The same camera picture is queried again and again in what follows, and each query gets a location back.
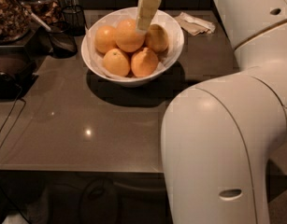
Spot black power cable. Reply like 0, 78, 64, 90
0, 72, 27, 161

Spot orange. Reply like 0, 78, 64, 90
94, 25, 116, 54
115, 19, 145, 52
145, 24, 169, 53
103, 49, 130, 77
131, 47, 159, 77

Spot white spoon handle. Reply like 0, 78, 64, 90
23, 8, 51, 32

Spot large jar of snacks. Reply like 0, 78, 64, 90
0, 0, 30, 45

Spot black appliance on left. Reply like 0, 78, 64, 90
0, 49, 36, 100

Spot dark glass bowl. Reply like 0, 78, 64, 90
48, 21, 78, 59

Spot black wire mesh cup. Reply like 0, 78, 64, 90
62, 5, 85, 36

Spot folded paper napkins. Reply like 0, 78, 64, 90
175, 12, 216, 35

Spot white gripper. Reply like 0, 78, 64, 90
136, 0, 161, 33

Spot white ceramic bowl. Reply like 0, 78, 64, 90
80, 7, 185, 89

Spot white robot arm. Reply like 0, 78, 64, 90
161, 0, 287, 224

